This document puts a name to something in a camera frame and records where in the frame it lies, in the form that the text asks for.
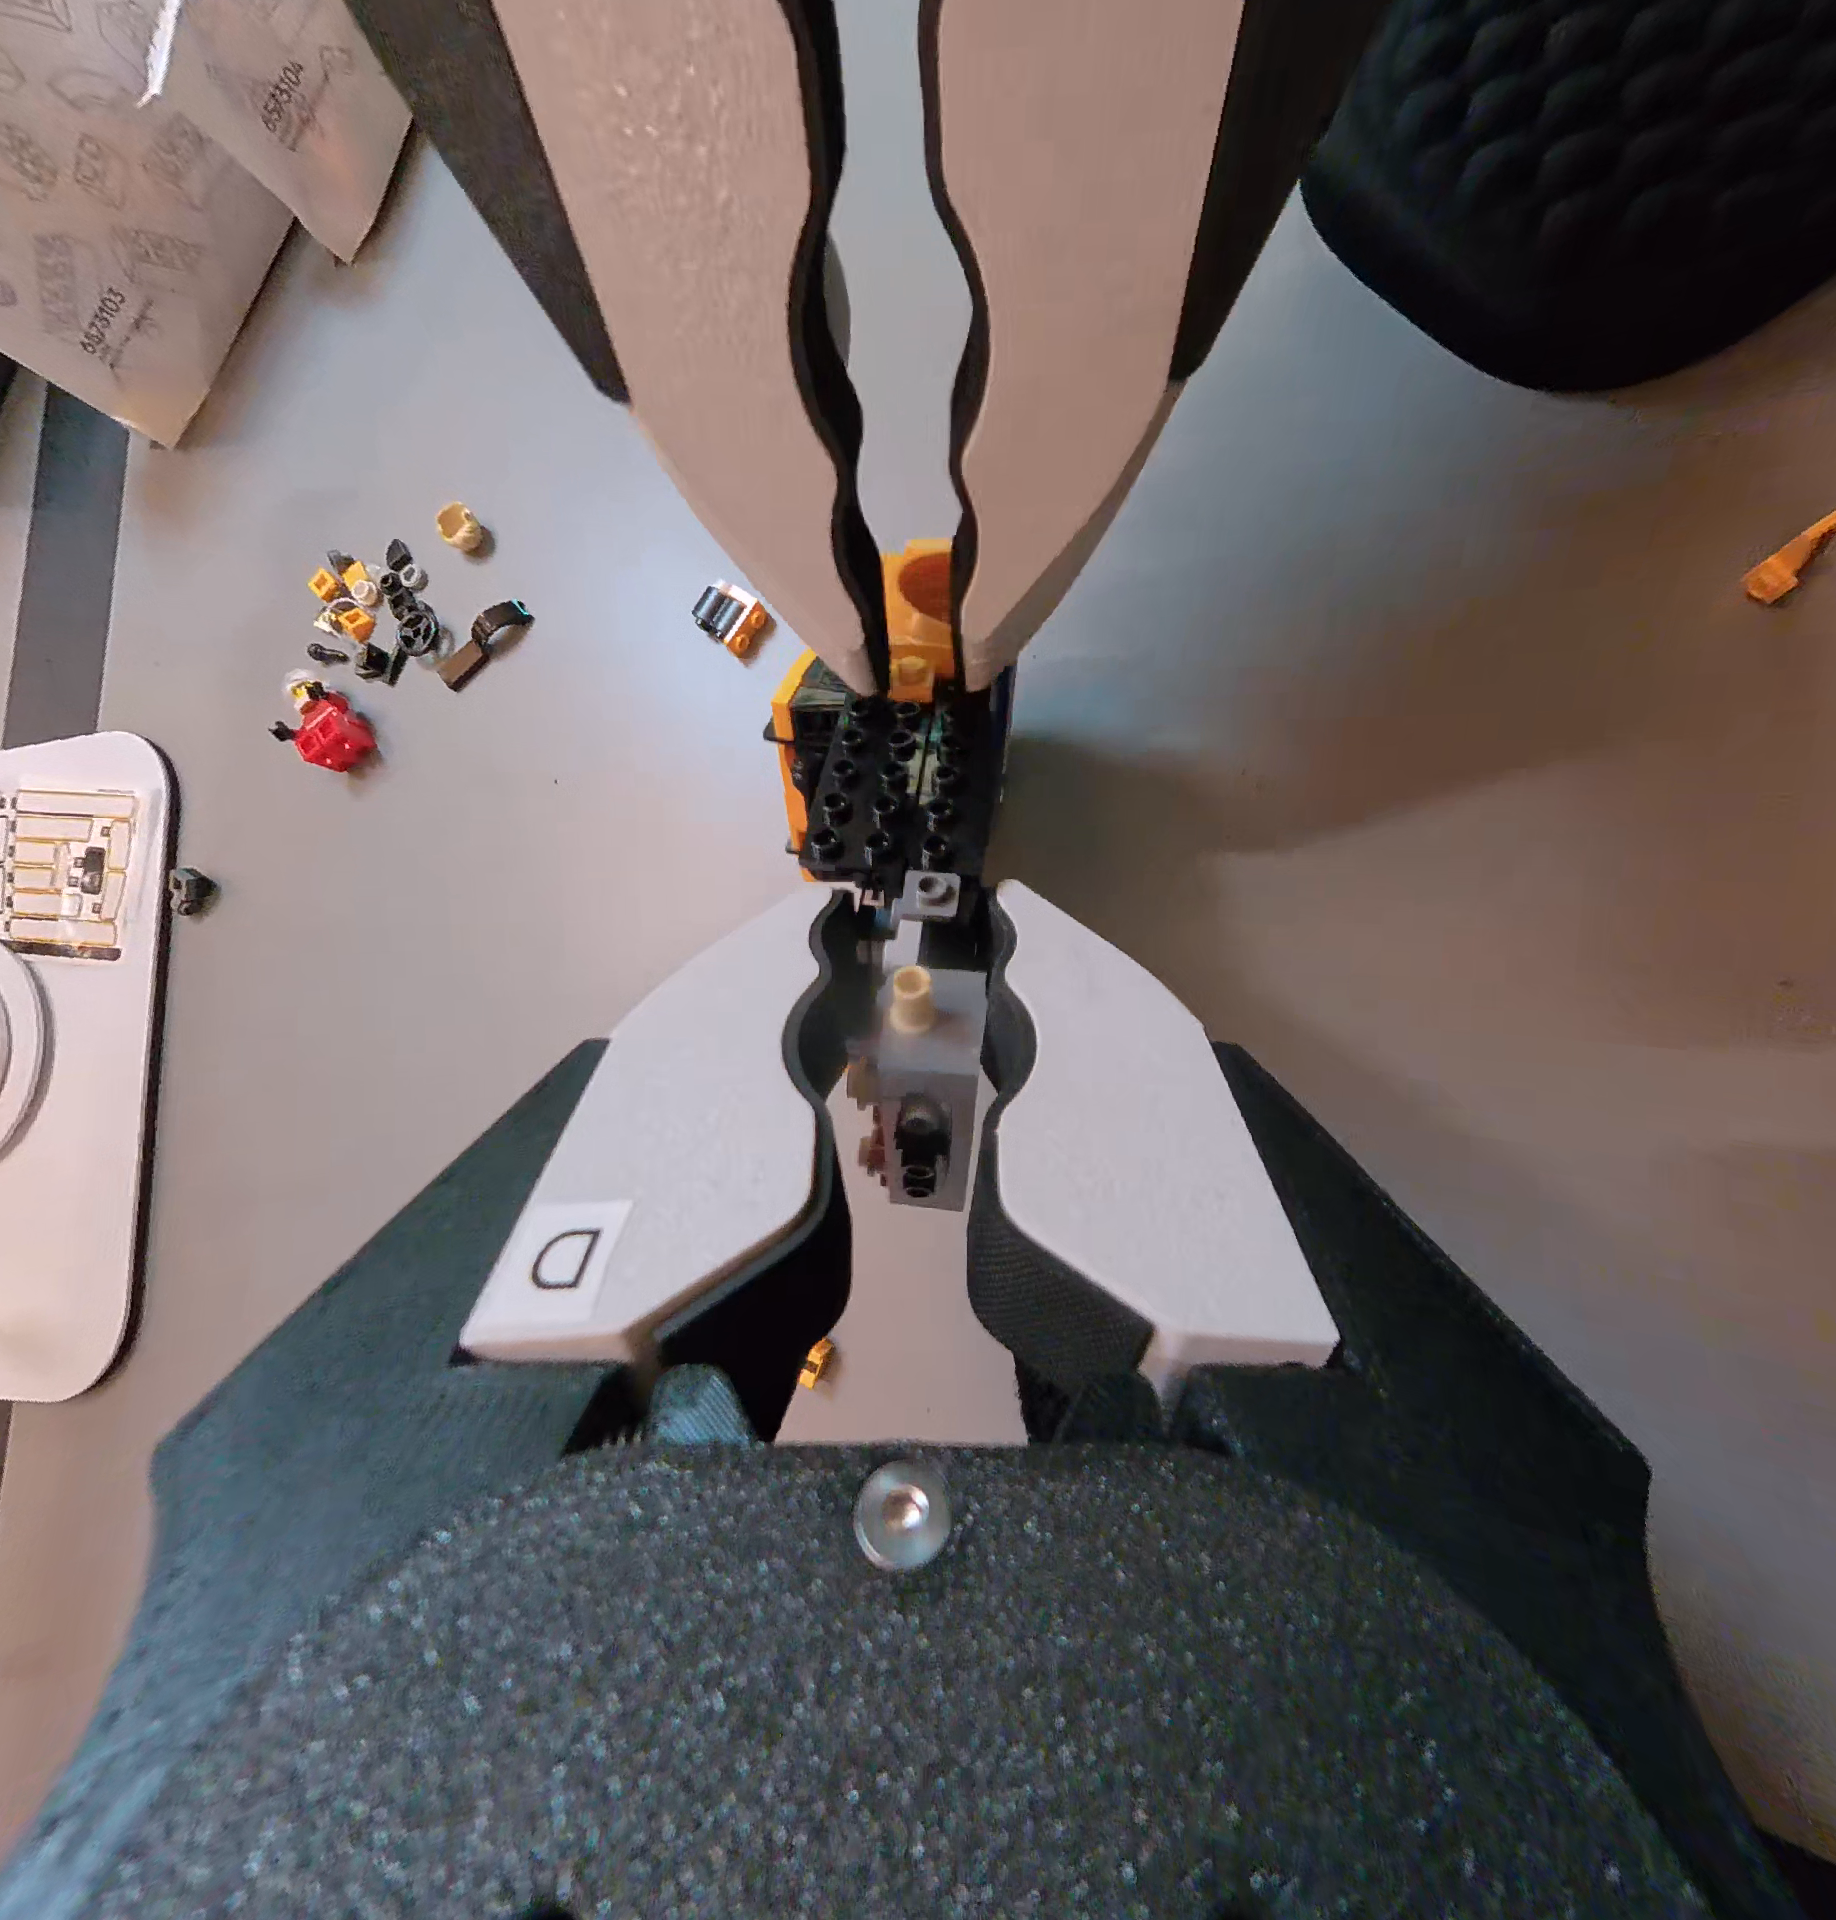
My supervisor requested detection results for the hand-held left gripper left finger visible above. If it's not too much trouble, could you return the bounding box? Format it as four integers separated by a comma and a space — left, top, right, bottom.
456, 887, 860, 1374

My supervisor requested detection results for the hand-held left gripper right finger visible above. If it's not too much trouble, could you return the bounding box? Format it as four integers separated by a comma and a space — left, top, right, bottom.
965, 878, 1342, 1374

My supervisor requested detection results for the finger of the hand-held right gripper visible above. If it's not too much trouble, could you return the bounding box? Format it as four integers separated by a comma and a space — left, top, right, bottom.
494, 0, 880, 692
917, 0, 1249, 692

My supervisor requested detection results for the yellow black lego car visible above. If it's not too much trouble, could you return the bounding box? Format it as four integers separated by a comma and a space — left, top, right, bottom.
763, 539, 1015, 1215

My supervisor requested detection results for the small orange lego bracket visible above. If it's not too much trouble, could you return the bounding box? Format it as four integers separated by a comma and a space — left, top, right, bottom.
1742, 510, 1836, 607

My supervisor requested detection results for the black lego arch piece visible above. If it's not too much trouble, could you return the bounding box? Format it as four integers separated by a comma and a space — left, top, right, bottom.
437, 602, 535, 695

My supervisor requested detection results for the pile of small lego parts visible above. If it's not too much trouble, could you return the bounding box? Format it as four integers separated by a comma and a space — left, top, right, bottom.
304, 539, 447, 689

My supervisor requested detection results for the red lego seat piece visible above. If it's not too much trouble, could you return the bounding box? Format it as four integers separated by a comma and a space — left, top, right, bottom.
269, 674, 376, 773

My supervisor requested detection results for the lego sticker sheet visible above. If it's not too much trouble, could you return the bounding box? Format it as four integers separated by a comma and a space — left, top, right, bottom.
0, 771, 147, 962

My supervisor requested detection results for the small white paper bag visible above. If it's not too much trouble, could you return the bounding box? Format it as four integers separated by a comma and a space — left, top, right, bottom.
144, 0, 418, 265

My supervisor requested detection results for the large white paper bag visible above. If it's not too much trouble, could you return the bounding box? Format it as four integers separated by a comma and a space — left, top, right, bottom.
0, 0, 302, 454

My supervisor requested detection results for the white stand base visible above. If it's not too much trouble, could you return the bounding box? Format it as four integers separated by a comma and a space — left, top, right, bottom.
0, 731, 181, 1402

